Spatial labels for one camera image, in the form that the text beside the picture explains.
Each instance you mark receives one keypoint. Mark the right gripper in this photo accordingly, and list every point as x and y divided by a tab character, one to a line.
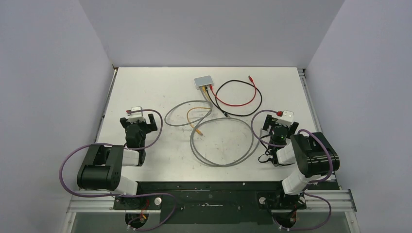
270	121

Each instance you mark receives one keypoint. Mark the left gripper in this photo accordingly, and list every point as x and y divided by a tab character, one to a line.
149	127

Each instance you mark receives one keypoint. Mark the white network switch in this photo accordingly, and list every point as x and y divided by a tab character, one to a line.
203	81

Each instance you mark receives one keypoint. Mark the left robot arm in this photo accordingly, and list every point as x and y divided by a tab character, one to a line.
102	165

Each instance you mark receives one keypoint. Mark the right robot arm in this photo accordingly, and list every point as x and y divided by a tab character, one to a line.
313	155

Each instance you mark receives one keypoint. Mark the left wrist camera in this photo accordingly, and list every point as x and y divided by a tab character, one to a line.
135	112

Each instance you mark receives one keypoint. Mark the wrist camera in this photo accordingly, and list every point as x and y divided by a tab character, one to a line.
135	112
285	118

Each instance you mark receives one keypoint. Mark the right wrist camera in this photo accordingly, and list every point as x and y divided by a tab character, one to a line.
285	118

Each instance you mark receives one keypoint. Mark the aluminium rail frame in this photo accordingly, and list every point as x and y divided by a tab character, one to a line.
212	134

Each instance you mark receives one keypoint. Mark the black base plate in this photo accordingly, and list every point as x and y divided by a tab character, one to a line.
213	202

